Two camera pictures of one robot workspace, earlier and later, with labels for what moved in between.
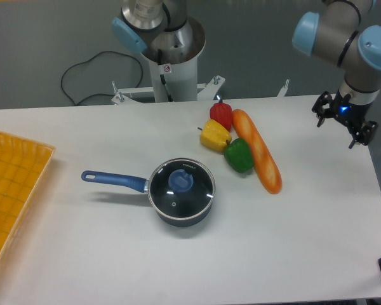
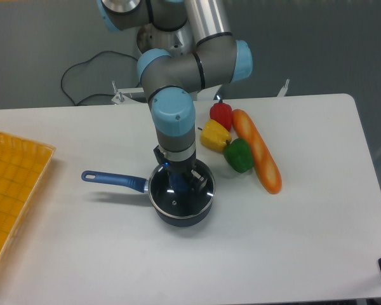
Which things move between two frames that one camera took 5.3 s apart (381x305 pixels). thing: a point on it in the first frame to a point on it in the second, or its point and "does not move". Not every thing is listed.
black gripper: [353, 115] to [180, 172]
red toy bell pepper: [222, 112] does not move
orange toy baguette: [265, 163] does not move
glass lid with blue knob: [181, 188] does not move
